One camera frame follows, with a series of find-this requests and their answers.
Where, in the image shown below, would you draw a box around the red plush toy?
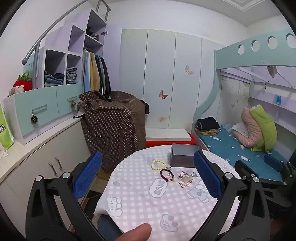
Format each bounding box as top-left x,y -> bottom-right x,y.
13,72 -> 33,92

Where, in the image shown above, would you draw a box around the tan folded clothes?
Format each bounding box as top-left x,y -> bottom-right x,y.
196,128 -> 220,136

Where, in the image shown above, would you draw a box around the grey metal tin box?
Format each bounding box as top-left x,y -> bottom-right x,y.
170,144 -> 201,168

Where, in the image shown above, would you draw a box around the white pillow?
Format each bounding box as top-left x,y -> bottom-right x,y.
231,122 -> 248,135

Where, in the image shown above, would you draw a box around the green paper bag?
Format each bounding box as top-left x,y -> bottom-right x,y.
0,102 -> 15,150

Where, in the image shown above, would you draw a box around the white wardrobe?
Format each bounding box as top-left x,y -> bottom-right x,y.
120,29 -> 216,134

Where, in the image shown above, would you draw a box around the lilac wardrobe door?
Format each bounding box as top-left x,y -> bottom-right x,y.
103,24 -> 122,92

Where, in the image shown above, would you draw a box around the green quilt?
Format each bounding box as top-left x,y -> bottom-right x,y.
248,104 -> 277,153

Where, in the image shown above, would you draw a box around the white box lid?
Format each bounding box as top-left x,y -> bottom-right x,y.
146,128 -> 192,141

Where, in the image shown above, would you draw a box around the folded grey clothes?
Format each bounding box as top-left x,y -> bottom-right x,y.
66,67 -> 78,84

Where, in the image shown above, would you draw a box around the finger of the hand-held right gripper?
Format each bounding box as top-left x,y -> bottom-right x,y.
264,154 -> 292,183
234,160 -> 260,180

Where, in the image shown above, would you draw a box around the folded blue jeans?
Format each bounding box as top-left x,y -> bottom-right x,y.
44,72 -> 65,87

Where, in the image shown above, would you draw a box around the person's left hand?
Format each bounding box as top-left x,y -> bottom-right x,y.
114,223 -> 152,241

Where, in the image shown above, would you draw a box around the light blue hanging shirt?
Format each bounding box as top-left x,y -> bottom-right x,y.
83,51 -> 92,93

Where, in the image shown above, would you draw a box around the dark hanging clothes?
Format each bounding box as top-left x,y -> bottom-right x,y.
95,54 -> 111,100

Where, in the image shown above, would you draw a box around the dark red bead bracelet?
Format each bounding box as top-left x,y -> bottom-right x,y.
159,168 -> 175,182

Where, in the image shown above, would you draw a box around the dark folded clothes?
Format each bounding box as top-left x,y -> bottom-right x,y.
196,116 -> 220,131

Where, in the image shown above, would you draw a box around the pale yellow bead bracelet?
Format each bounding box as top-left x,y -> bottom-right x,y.
151,159 -> 167,170

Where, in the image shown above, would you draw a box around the person's blue jeans leg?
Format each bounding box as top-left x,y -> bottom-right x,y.
97,215 -> 123,241

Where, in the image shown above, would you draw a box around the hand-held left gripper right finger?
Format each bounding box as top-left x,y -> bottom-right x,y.
188,150 -> 271,241

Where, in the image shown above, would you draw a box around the blue patterned mattress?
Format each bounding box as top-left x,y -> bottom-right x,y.
198,125 -> 289,181

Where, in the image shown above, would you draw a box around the dark clothes bundle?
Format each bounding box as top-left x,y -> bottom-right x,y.
86,27 -> 100,41

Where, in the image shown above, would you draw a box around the yellow hanging garment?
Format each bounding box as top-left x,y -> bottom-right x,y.
89,53 -> 100,92

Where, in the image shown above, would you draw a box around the grey metal handrail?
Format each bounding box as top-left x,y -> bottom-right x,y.
22,0 -> 111,65

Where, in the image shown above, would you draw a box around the pink plush pig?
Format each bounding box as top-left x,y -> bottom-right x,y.
9,85 -> 25,96

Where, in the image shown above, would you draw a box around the lilac shelf unit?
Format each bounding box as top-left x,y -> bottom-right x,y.
35,9 -> 109,88

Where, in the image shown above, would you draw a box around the pink checked cartoon tablecloth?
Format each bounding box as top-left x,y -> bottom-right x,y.
94,145 -> 241,241

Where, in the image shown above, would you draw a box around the turquoise drawer unit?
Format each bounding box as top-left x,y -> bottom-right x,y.
3,83 -> 84,145

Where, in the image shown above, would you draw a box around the brown dotted cloth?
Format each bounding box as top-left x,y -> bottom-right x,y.
77,90 -> 147,174

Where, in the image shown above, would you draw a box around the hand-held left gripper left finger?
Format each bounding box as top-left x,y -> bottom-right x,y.
25,151 -> 107,241

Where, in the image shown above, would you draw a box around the white low cabinet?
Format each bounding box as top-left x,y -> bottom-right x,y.
0,118 -> 92,232

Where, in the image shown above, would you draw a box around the turquoise bunk bed frame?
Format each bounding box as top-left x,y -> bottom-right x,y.
192,29 -> 296,163

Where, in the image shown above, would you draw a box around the red storage box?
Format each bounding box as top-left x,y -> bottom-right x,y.
146,133 -> 193,149

